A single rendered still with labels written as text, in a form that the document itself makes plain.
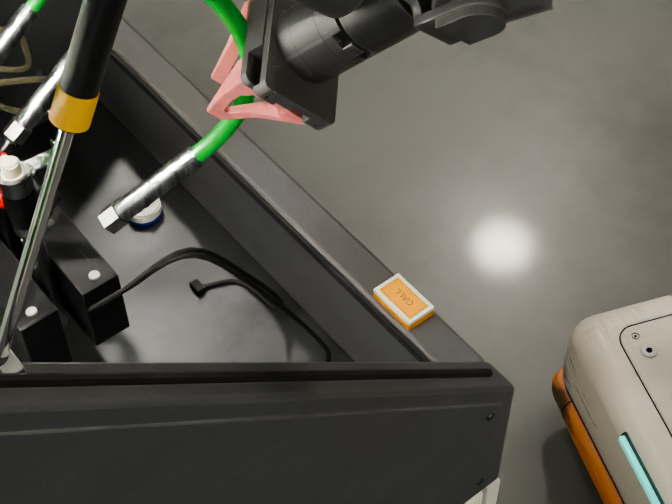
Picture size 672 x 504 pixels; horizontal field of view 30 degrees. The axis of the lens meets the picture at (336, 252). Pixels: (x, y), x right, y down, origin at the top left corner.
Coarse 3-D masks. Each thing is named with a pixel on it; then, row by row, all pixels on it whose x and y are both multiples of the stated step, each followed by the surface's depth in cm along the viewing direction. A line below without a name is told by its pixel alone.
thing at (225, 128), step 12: (204, 0) 84; (216, 0) 84; (228, 0) 85; (216, 12) 86; (228, 12) 85; (240, 12) 87; (228, 24) 86; (240, 24) 87; (240, 36) 87; (240, 48) 88; (240, 96) 92; (252, 96) 92; (228, 120) 94; (240, 120) 94; (216, 132) 94; (228, 132) 94; (204, 144) 95; (216, 144) 95; (204, 156) 95
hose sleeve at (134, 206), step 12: (180, 156) 96; (192, 156) 95; (168, 168) 96; (180, 168) 96; (192, 168) 96; (144, 180) 97; (156, 180) 96; (168, 180) 96; (180, 180) 96; (132, 192) 97; (144, 192) 97; (156, 192) 97; (120, 204) 98; (132, 204) 97; (144, 204) 97; (120, 216) 98; (132, 216) 98
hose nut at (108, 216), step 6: (114, 204) 98; (102, 210) 99; (108, 210) 98; (114, 210) 98; (102, 216) 98; (108, 216) 98; (114, 216) 98; (102, 222) 98; (108, 222) 98; (114, 222) 98; (120, 222) 98; (126, 222) 98; (108, 228) 98; (114, 228) 98; (120, 228) 98
